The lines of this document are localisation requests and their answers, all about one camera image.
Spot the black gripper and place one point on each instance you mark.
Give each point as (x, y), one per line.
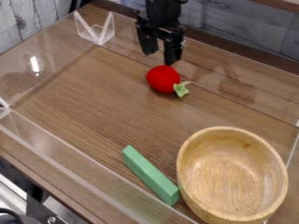
(158, 23)

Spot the red plush fruit green stem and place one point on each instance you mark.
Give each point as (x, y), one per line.
(165, 80)

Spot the green rectangular block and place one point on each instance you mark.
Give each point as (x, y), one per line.
(162, 186)

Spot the wooden bowl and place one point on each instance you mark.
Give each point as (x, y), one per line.
(232, 176)

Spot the clear acrylic triangle bracket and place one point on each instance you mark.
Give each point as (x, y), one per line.
(97, 34)

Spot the clear acrylic enclosure wall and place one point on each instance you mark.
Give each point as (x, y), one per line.
(78, 105)

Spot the black metal frame bracket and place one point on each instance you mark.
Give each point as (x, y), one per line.
(45, 208)

